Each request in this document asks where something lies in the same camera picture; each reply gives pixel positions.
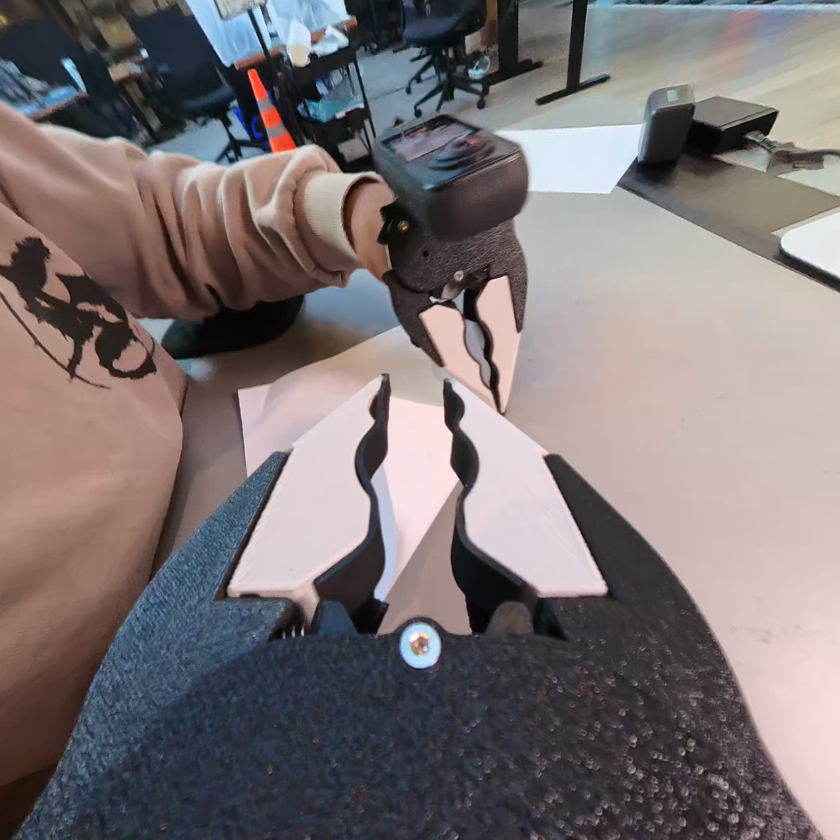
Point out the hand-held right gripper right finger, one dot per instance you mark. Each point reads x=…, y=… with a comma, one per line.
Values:
x=525, y=525

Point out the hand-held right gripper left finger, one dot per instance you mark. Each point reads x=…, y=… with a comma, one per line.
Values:
x=308, y=518

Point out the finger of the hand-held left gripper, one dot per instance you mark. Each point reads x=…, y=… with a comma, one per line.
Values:
x=506, y=328
x=453, y=341

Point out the white paper sheet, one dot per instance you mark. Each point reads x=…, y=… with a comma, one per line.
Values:
x=413, y=446
x=571, y=161

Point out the person's left forearm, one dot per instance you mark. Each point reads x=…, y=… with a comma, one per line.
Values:
x=262, y=216

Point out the grey desk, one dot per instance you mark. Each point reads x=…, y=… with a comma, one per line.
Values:
x=656, y=394

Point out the wood-top desk with black legs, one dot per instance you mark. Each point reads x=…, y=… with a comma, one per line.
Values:
x=577, y=52

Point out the black utility cart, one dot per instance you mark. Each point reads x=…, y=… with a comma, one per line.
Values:
x=328, y=118

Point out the black office chair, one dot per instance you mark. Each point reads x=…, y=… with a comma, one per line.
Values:
x=446, y=33
x=197, y=98

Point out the orange traffic cone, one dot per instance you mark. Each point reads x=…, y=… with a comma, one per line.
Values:
x=272, y=124

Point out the black chair armrest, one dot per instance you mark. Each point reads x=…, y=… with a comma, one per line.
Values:
x=249, y=321

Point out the grey black power adapter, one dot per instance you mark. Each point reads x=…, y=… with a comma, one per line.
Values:
x=666, y=124

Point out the black power brick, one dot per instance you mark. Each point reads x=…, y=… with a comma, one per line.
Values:
x=728, y=124

